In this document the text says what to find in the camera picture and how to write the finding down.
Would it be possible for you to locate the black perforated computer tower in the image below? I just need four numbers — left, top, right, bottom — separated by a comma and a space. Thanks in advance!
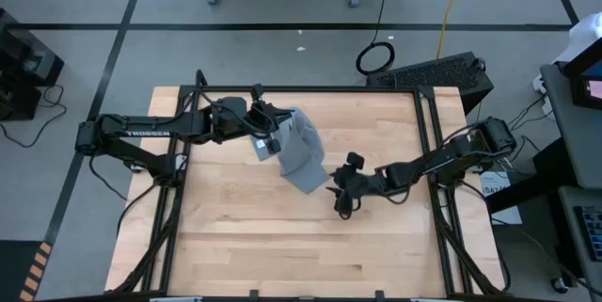
365, 51, 496, 117

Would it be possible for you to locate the white printed sheet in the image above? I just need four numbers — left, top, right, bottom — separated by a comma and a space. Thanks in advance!
478, 169, 524, 227

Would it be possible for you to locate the black desk foot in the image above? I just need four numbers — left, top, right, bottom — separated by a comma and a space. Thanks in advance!
483, 137, 579, 215

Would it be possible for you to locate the black framed monitor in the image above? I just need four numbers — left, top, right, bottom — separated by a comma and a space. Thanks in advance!
561, 37, 602, 111

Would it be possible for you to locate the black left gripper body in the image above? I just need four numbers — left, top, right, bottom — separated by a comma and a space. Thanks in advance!
243, 83, 284, 156

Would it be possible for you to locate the black orange hazard mat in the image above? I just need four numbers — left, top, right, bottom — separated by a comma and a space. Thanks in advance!
0, 239, 55, 302

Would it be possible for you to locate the black floor cable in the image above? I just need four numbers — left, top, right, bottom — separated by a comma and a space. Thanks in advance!
0, 84, 69, 150

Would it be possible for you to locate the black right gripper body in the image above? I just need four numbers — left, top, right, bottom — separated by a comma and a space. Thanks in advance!
332, 151, 381, 221

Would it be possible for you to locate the black equipment stack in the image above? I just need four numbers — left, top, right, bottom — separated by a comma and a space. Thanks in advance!
0, 8, 66, 122

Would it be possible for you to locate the black metal table frame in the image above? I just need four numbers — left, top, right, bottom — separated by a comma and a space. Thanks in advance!
110, 83, 514, 302

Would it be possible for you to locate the thick yellow hanging cable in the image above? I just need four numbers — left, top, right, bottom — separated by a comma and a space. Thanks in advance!
435, 0, 470, 61

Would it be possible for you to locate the grey towel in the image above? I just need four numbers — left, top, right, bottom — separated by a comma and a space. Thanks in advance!
250, 105, 331, 196

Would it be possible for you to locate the long black hanging cable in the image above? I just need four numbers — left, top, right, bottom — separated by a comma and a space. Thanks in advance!
355, 0, 397, 77

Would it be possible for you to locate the dark keyboard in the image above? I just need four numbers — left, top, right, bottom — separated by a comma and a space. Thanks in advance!
572, 204, 602, 263

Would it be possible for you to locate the white power strip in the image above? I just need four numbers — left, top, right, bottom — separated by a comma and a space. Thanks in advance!
531, 72, 552, 118

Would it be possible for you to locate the grey desk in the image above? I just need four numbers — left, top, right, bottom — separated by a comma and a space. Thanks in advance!
539, 63, 602, 191
557, 185, 602, 302

